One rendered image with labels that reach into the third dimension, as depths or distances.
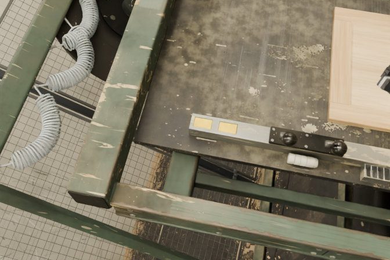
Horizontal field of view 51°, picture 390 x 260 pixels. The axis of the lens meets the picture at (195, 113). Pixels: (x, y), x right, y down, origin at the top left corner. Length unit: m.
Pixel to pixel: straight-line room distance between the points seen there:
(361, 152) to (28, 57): 1.16
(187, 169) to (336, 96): 0.49
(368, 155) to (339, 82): 0.25
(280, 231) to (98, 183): 0.45
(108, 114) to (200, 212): 0.35
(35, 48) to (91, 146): 0.66
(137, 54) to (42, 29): 0.57
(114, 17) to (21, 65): 0.49
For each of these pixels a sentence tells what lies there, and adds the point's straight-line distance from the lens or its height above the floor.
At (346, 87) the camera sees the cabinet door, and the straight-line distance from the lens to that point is 1.31.
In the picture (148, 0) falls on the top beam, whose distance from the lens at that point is 1.33.
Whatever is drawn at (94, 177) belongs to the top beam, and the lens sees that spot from 1.04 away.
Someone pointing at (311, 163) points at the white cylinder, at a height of 1.41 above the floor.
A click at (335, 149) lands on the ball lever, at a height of 1.45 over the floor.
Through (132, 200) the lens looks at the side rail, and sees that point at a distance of 1.06.
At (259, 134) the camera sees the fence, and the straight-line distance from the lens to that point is 1.14.
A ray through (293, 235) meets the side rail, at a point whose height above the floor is 1.45.
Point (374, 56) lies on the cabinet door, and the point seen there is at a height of 1.26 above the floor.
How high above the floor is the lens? 2.15
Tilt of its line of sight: 23 degrees down
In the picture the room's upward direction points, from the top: 64 degrees counter-clockwise
